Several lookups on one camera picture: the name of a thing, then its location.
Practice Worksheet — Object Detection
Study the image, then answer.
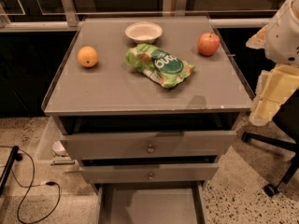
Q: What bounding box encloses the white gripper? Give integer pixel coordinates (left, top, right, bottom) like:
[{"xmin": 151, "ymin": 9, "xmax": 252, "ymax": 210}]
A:
[{"xmin": 246, "ymin": 0, "xmax": 299, "ymax": 126}]

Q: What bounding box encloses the green rice chip bag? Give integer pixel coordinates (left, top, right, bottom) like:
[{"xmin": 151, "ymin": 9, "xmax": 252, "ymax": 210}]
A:
[{"xmin": 125, "ymin": 43, "xmax": 194, "ymax": 89}]

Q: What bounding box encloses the grey top drawer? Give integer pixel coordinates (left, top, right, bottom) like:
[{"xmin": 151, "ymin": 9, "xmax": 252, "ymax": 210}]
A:
[{"xmin": 61, "ymin": 131, "xmax": 236, "ymax": 160}]

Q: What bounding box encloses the grey drawer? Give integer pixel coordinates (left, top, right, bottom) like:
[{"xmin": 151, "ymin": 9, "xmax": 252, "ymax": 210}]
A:
[
  {"xmin": 79, "ymin": 163, "xmax": 219, "ymax": 184},
  {"xmin": 96, "ymin": 182, "xmax": 208, "ymax": 224},
  {"xmin": 61, "ymin": 131, "xmax": 236, "ymax": 160}
]

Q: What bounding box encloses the grey drawer cabinet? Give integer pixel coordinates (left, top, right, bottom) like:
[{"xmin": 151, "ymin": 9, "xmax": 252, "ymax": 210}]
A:
[{"xmin": 43, "ymin": 17, "xmax": 251, "ymax": 224}]

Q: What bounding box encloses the grey middle drawer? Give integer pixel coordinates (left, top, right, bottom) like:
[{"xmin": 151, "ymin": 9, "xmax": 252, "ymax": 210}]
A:
[{"xmin": 79, "ymin": 163, "xmax": 219, "ymax": 184}]

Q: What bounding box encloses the grey bottom drawer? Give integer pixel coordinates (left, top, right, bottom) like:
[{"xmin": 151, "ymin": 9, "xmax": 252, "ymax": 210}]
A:
[{"xmin": 96, "ymin": 182, "xmax": 208, "ymax": 224}]

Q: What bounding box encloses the red apple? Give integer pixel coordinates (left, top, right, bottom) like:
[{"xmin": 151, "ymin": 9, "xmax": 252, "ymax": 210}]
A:
[{"xmin": 197, "ymin": 32, "xmax": 220, "ymax": 56}]

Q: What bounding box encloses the black office chair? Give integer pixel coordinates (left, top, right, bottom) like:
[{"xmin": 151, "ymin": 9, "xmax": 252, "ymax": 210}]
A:
[{"xmin": 242, "ymin": 91, "xmax": 299, "ymax": 197}]

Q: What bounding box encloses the white paper bowl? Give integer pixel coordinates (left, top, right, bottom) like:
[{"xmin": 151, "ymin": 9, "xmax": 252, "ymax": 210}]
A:
[{"xmin": 125, "ymin": 21, "xmax": 163, "ymax": 44}]

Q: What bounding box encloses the orange fruit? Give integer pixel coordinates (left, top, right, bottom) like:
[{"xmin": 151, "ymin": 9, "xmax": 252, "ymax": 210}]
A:
[{"xmin": 77, "ymin": 46, "xmax": 98, "ymax": 68}]

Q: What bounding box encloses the clear plastic bin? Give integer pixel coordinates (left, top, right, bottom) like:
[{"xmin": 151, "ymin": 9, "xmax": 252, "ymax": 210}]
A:
[{"xmin": 35, "ymin": 118, "xmax": 78, "ymax": 172}]

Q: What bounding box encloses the black stand leg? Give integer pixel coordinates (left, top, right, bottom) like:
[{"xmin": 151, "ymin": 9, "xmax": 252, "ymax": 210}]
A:
[{"xmin": 0, "ymin": 146, "xmax": 19, "ymax": 195}]

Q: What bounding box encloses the metal window rail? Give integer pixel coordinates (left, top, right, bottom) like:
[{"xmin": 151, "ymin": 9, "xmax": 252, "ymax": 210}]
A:
[{"xmin": 1, "ymin": 0, "xmax": 286, "ymax": 32}]

